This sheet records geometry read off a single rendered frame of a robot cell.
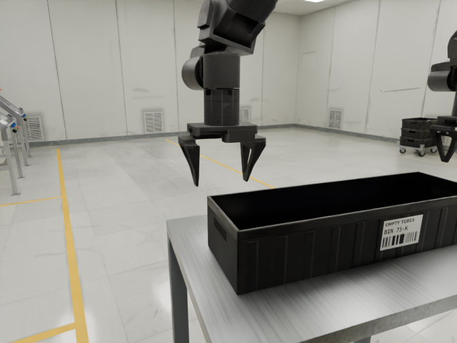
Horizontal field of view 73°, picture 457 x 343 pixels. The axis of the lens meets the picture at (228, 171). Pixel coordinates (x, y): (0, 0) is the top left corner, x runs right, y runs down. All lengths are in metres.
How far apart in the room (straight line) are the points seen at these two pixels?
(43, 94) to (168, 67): 2.56
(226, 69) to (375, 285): 0.43
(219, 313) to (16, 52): 6.76
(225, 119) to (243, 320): 0.29
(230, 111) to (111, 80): 6.66
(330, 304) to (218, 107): 0.35
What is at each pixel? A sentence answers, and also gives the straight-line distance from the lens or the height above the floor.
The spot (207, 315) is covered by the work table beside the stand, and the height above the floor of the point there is 0.80.
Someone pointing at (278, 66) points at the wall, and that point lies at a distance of 8.91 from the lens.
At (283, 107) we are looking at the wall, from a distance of 9.06.
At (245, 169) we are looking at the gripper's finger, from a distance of 0.54.
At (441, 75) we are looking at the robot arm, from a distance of 0.89.
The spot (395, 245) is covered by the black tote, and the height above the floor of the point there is 0.83.
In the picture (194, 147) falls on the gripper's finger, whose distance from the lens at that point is 0.46.
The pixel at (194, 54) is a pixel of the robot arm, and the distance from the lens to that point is 0.57.
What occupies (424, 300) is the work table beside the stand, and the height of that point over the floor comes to 0.80.
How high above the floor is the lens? 1.12
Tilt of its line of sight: 15 degrees down
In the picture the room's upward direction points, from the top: straight up
